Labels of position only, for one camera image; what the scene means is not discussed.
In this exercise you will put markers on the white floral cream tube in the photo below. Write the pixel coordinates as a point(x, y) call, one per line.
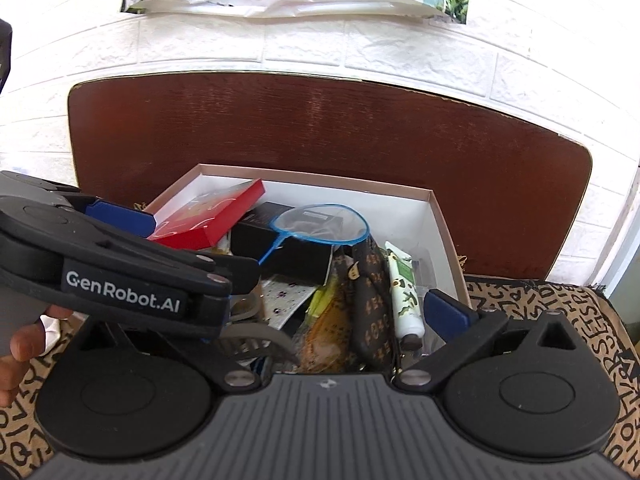
point(408, 318)

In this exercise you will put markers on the red gradient box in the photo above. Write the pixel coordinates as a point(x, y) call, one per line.
point(201, 214)

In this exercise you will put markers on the blue rimmed mesh net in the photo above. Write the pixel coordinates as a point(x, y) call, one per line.
point(326, 224)

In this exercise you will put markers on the dark brown wooden board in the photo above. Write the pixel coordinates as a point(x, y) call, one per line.
point(509, 190)

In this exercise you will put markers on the brown monogram pouch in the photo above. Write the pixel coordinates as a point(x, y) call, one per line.
point(373, 336)

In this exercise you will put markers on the patterned letter table cloth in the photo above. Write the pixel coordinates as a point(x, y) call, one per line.
point(24, 449)

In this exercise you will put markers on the black product box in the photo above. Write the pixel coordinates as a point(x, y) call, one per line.
point(302, 261)

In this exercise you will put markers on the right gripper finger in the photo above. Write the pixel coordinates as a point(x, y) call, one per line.
point(467, 336)

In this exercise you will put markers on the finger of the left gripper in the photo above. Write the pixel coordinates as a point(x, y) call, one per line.
point(133, 221)

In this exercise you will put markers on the person's left hand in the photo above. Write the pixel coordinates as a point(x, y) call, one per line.
point(27, 343)

